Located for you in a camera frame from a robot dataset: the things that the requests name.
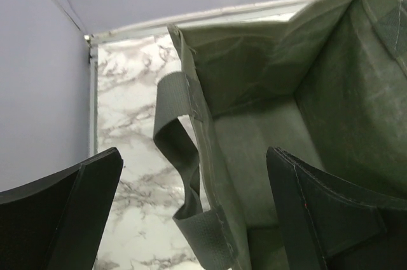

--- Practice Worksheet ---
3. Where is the olive green canvas bag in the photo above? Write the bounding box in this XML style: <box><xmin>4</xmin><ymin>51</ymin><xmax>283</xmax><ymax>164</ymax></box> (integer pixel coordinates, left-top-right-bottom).
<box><xmin>153</xmin><ymin>0</ymin><xmax>406</xmax><ymax>269</ymax></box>

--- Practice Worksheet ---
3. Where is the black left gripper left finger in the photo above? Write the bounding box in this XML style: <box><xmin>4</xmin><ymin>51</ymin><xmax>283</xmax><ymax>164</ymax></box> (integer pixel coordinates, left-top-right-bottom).
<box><xmin>1</xmin><ymin>147</ymin><xmax>123</xmax><ymax>270</ymax></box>

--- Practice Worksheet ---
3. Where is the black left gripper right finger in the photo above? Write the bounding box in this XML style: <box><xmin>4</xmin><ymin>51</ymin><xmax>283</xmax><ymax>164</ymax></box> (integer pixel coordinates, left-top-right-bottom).
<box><xmin>266</xmin><ymin>147</ymin><xmax>406</xmax><ymax>269</ymax></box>

